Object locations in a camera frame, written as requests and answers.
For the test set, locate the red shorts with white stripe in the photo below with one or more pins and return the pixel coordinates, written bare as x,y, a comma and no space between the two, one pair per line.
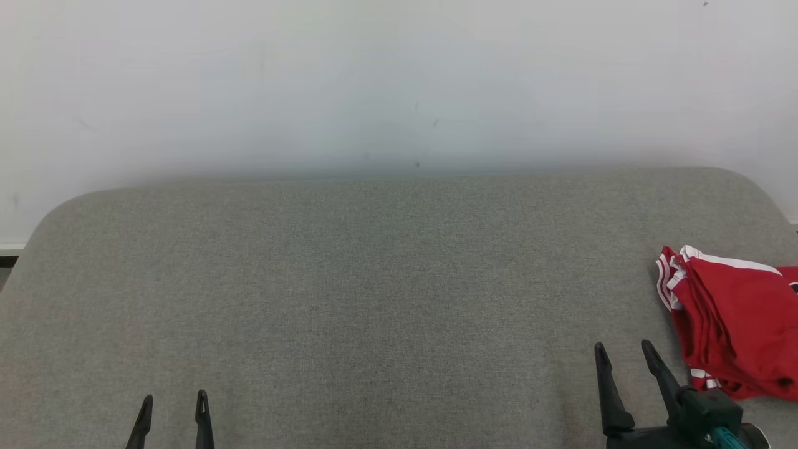
735,324

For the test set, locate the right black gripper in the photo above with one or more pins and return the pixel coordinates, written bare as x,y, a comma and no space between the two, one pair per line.
654,439

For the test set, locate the red basketball jersey white sleeves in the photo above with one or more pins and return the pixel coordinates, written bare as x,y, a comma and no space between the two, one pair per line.
663,274

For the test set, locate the right black wrist camera box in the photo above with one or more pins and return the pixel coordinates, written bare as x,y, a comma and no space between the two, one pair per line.
707,408

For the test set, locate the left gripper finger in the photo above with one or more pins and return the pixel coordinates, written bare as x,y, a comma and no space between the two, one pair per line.
203,424
142,430

